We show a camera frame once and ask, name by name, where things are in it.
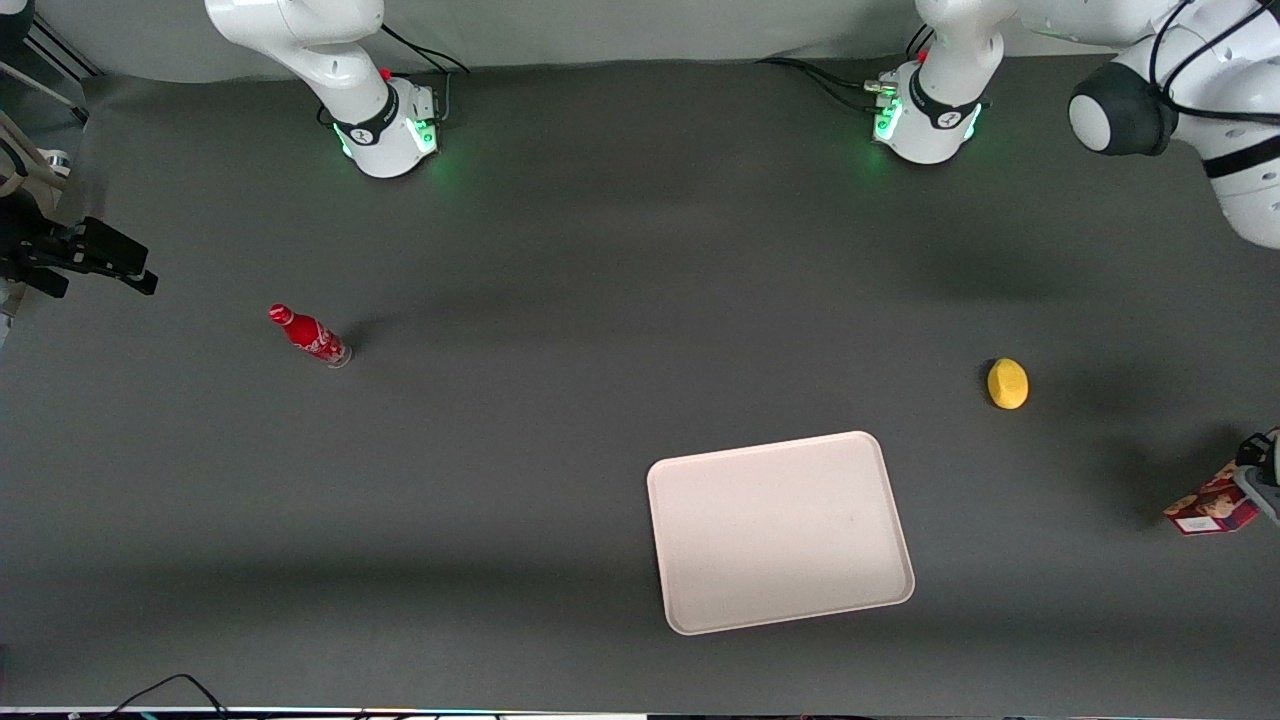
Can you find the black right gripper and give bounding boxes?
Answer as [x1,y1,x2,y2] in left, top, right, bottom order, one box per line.
[0,200,159,300]

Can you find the red cookie box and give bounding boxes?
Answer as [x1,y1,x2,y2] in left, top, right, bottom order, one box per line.
[1164,427,1280,537]

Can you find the white rectangular tray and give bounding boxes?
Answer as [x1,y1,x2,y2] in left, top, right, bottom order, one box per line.
[646,431,916,637]

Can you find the red cola bottle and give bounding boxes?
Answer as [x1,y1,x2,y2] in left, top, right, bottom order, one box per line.
[267,304,353,369]

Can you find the yellow lemon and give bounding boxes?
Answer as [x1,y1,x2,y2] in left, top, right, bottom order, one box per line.
[987,358,1030,411]

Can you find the metal frame bars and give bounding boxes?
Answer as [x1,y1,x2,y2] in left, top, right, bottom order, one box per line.
[0,15,101,126]

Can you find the black right arm base cable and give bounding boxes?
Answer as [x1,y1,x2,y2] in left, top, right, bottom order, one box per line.
[317,24,471,127]

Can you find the black arm base cable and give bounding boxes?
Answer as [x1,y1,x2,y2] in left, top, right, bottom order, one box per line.
[755,32,936,113]
[317,24,471,127]

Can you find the black left arm wrist cable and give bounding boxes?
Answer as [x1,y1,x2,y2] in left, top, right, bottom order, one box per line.
[1148,0,1280,128]

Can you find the black cable at table edge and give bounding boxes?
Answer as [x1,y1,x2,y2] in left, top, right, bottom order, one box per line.
[100,673,233,720]

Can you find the black left arm base cable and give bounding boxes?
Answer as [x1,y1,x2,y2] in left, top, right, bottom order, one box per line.
[755,32,936,113]

